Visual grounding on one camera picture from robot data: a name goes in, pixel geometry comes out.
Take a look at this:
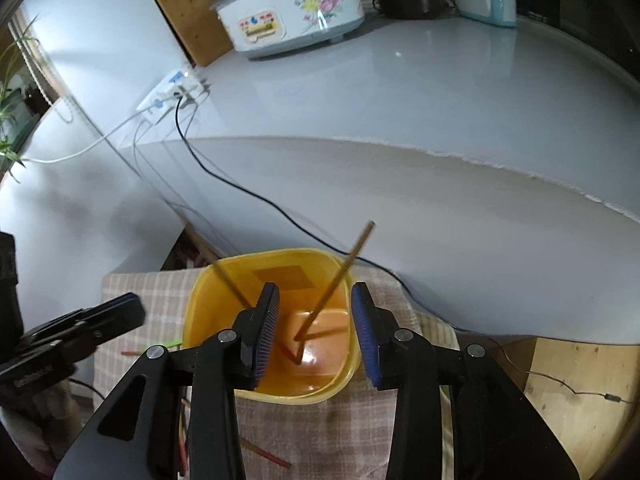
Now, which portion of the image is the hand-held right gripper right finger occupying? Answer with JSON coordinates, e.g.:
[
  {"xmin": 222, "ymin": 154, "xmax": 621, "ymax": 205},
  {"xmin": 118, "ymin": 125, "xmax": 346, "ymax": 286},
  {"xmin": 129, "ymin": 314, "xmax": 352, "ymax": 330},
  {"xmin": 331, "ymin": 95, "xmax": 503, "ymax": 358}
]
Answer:
[{"xmin": 350, "ymin": 282, "xmax": 581, "ymax": 480}]

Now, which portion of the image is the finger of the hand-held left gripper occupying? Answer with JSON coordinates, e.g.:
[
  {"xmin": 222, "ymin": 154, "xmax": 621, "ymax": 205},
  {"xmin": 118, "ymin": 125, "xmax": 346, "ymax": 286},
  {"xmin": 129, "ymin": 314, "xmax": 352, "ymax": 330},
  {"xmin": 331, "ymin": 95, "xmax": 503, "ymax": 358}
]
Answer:
[{"xmin": 20, "ymin": 292, "xmax": 147, "ymax": 356}]

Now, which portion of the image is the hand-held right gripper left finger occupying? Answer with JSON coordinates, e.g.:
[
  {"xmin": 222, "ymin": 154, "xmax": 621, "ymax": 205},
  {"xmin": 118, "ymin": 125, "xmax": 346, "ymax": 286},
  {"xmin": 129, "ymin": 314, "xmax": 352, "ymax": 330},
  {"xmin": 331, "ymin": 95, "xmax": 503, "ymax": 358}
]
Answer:
[{"xmin": 52, "ymin": 282, "xmax": 281, "ymax": 480}]

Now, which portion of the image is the yellow plastic container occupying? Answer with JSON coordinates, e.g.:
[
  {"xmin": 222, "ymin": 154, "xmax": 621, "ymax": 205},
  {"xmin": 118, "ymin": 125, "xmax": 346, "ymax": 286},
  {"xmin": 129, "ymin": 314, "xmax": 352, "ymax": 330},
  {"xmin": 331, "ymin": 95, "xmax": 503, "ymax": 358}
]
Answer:
[{"xmin": 181, "ymin": 247, "xmax": 362, "ymax": 405}]

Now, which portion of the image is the checked beige cloth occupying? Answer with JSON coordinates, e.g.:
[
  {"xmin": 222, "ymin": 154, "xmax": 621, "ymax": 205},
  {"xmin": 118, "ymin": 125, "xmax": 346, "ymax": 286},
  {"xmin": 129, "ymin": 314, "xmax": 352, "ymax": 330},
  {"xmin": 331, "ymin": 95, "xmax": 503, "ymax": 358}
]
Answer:
[{"xmin": 92, "ymin": 262, "xmax": 461, "ymax": 480}]

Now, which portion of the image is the white power strip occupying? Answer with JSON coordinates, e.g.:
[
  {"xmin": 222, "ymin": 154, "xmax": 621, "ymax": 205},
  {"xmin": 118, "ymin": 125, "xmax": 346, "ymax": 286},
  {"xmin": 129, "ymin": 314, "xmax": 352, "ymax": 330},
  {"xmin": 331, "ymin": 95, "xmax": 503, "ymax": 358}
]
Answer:
[{"xmin": 136, "ymin": 69, "xmax": 208, "ymax": 123}]

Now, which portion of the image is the green houseplant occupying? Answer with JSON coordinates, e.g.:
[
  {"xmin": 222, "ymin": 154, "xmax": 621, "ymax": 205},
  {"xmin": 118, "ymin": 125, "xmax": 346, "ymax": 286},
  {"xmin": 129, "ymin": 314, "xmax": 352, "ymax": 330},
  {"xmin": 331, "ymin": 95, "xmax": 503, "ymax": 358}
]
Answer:
[{"xmin": 0, "ymin": 15, "xmax": 41, "ymax": 186}]

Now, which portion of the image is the floral white rice cooker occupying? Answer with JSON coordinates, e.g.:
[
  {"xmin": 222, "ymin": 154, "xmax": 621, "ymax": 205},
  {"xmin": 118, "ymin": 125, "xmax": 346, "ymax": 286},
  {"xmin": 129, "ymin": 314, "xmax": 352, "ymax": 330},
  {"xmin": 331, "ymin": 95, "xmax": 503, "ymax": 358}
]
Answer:
[{"xmin": 210, "ymin": 0, "xmax": 371, "ymax": 58}]

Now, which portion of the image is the black power cable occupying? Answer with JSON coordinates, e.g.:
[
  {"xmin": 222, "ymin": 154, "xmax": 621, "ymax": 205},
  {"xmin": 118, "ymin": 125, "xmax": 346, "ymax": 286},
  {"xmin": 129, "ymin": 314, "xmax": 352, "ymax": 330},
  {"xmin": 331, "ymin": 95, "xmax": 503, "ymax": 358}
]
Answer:
[{"xmin": 174, "ymin": 94, "xmax": 416, "ymax": 306}]

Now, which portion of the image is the white power cable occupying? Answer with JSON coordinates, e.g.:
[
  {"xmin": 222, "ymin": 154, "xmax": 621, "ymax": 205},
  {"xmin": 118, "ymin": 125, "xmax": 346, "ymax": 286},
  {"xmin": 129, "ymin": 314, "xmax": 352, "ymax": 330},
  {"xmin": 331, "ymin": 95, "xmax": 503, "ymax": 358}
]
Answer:
[{"xmin": 20, "ymin": 110, "xmax": 146, "ymax": 165}]

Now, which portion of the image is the thin wire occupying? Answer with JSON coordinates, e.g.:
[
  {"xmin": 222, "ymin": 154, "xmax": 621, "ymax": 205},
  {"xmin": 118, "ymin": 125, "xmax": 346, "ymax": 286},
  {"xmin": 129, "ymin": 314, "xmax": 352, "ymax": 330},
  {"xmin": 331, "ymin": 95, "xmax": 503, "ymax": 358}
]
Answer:
[{"xmin": 480, "ymin": 332, "xmax": 633, "ymax": 406}]

